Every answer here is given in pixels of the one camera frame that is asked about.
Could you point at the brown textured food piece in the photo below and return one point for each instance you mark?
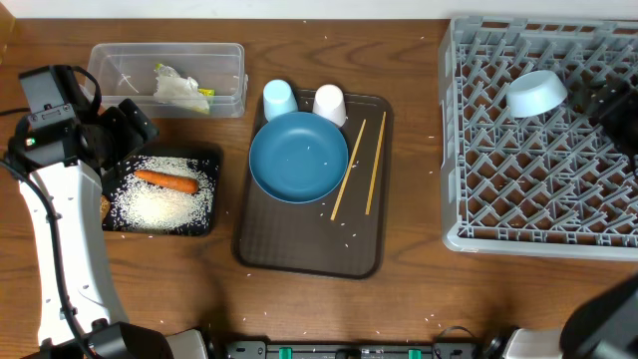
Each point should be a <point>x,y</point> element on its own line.
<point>104,207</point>

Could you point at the dark brown serving tray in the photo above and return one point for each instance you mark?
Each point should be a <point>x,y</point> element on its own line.
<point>301,237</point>

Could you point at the grey dishwasher rack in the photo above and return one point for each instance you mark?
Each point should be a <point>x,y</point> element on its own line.
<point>549,185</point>

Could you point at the clear plastic bin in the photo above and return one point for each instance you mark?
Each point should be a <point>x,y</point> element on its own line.
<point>127,71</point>

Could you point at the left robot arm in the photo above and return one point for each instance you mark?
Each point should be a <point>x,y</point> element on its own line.
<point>82,315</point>

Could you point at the white rice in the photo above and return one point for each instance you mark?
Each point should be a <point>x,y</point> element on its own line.
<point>154,204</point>

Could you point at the white napkin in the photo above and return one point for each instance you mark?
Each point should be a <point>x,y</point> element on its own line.
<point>181,92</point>

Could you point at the light blue bowl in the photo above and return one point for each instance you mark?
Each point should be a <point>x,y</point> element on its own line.
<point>535,93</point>

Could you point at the light blue cup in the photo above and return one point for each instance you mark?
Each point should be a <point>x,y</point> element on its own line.
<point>278,99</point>

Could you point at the dark blue plate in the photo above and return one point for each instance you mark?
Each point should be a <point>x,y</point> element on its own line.
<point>298,157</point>

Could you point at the green foil snack wrapper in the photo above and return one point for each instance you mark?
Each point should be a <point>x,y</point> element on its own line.
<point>165,70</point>

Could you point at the black waste tray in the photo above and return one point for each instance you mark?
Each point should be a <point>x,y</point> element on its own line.
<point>209,154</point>

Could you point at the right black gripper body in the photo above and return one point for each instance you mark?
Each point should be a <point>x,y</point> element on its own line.
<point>621,117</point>

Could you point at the orange carrot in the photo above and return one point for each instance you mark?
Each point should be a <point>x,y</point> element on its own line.
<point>182,184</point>

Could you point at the left wooden chopstick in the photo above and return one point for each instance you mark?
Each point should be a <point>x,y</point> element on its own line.
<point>348,171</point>

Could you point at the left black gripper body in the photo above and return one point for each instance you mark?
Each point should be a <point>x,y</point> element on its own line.
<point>122,138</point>

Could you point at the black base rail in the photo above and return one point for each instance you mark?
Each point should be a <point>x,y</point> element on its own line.
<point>254,349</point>

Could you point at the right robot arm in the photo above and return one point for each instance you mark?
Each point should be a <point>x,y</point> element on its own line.
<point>605,326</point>

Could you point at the white cup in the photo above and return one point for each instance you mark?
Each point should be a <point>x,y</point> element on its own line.
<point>329,103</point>

